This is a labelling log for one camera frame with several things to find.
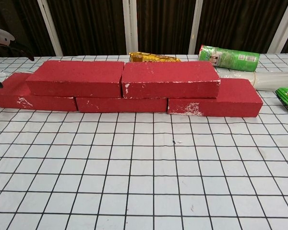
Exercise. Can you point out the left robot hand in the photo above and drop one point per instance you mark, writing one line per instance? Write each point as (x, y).
(0, 36)

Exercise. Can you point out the gold biscuit packet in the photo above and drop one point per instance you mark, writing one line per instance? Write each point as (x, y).
(144, 57)

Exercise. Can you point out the clear plastic cup stack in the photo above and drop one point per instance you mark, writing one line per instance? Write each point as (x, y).
(273, 80)

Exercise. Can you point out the white black grid tablecloth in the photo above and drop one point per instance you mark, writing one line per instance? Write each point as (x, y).
(158, 179)

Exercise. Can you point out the red brick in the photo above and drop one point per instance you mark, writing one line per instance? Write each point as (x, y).
(230, 105)
(9, 98)
(74, 72)
(122, 105)
(168, 74)

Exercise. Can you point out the white frame bar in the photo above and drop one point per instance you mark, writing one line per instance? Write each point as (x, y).
(278, 26)
(129, 24)
(196, 24)
(49, 24)

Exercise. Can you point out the dark pleated curtain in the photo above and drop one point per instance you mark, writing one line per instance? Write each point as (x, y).
(91, 24)

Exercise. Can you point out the green chips can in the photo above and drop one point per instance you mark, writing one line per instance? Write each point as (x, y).
(230, 58)

